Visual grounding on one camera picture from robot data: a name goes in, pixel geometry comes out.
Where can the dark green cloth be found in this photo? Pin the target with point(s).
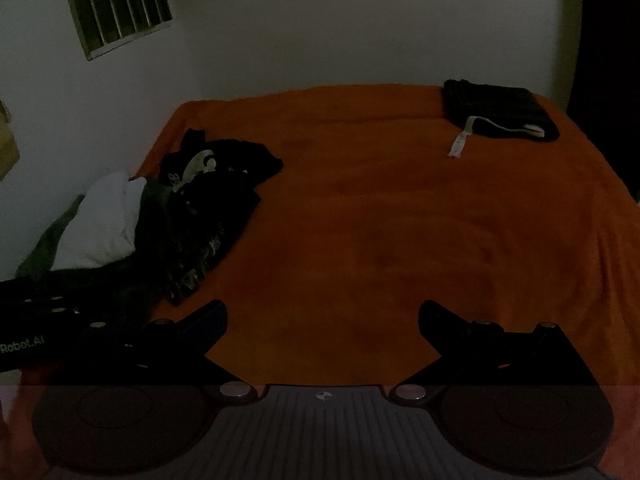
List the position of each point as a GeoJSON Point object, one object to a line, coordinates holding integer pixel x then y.
{"type": "Point", "coordinates": [40, 255]}

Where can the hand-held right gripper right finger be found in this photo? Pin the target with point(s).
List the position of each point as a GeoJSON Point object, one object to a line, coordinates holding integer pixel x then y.
{"type": "Point", "coordinates": [431, 316]}

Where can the black leaf print garment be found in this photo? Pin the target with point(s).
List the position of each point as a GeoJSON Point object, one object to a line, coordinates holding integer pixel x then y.
{"type": "Point", "coordinates": [245, 160]}

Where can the white cloth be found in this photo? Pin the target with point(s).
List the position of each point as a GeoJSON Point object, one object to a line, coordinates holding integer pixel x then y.
{"type": "Point", "coordinates": [100, 225]}

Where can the orange blanket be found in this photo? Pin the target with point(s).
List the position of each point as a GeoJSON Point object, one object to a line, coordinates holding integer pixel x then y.
{"type": "Point", "coordinates": [375, 235]}

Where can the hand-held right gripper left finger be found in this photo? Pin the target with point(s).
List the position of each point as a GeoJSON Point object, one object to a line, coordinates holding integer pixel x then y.
{"type": "Point", "coordinates": [212, 314]}

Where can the tan cloth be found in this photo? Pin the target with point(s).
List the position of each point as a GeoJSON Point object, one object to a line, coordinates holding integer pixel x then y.
{"type": "Point", "coordinates": [7, 150]}

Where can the black white printed garment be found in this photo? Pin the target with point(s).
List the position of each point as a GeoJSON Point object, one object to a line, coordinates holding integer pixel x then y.
{"type": "Point", "coordinates": [200, 240]}

